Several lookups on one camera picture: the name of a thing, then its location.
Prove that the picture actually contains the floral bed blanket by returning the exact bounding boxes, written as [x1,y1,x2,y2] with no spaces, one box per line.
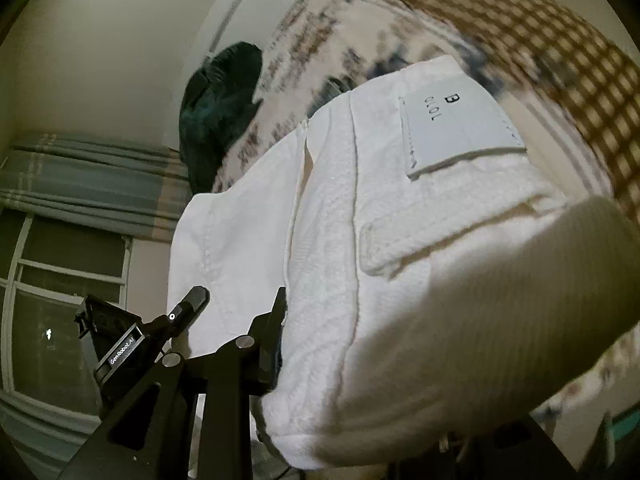
[209,0,640,426]

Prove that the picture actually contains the white pants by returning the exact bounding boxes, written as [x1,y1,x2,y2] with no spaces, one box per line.
[167,54,640,470]

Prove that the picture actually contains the white framed window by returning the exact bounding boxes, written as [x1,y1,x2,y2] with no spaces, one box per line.
[1,208,131,434]

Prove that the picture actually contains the green striped curtain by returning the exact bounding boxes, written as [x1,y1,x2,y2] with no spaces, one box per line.
[1,133,191,243]

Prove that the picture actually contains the dark green quilt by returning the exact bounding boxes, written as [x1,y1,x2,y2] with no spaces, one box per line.
[179,41,262,194]

